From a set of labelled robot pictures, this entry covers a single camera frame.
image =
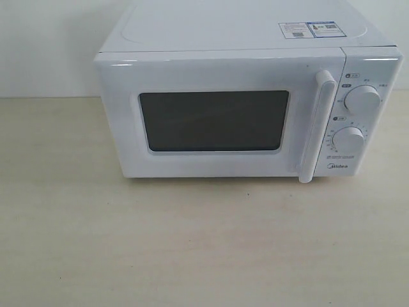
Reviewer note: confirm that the white microwave door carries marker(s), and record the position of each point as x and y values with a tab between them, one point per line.
219	113

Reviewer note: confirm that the white microwave oven body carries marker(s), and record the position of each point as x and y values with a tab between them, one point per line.
371	58

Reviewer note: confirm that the lower white control knob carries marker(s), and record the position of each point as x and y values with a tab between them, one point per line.
348	140

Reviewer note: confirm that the white control knob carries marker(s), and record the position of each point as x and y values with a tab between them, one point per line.
348	140
362	100

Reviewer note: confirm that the upper white control knob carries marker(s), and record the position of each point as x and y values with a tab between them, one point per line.
362	100

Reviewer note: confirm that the white and blue label sticker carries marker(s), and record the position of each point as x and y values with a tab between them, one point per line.
301	30

